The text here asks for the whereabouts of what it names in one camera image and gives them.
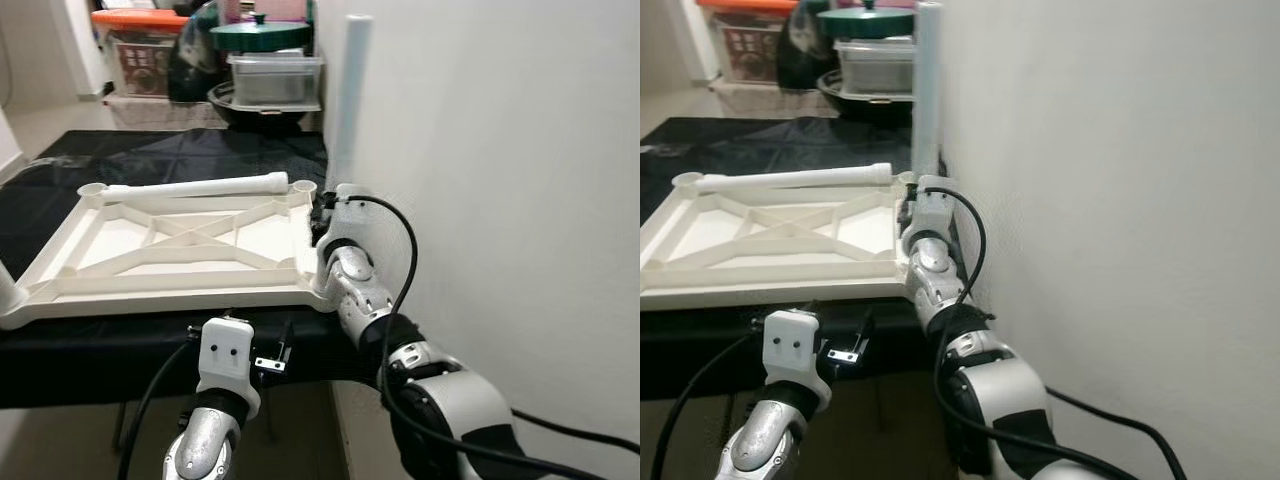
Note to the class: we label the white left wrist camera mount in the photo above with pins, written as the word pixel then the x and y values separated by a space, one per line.
pixel 790 345
pixel 225 350

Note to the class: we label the clear plastic wrap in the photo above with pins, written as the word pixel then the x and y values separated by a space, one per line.
pixel 40 168
pixel 662 150

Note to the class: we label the pink cardboard box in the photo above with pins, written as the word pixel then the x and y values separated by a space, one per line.
pixel 270 8

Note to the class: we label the black wok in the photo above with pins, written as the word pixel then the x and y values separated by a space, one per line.
pixel 260 118
pixel 860 105

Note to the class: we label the beige patterned cloth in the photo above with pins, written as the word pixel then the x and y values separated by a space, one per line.
pixel 160 112
pixel 760 98

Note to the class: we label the clear plastic storage box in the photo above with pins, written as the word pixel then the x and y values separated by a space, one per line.
pixel 878 65
pixel 275 80

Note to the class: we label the white plastic children table top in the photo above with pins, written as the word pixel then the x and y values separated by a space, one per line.
pixel 120 240
pixel 720 235

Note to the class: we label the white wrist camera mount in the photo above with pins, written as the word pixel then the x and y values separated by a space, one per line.
pixel 225 350
pixel 935 205
pixel 790 345
pixel 350 212

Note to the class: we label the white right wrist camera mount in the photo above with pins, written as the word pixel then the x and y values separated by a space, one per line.
pixel 350 212
pixel 935 205

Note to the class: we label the black bag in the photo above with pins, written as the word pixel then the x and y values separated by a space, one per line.
pixel 195 60
pixel 800 50

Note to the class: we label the green pot lid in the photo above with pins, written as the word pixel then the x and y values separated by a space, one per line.
pixel 260 35
pixel 865 22

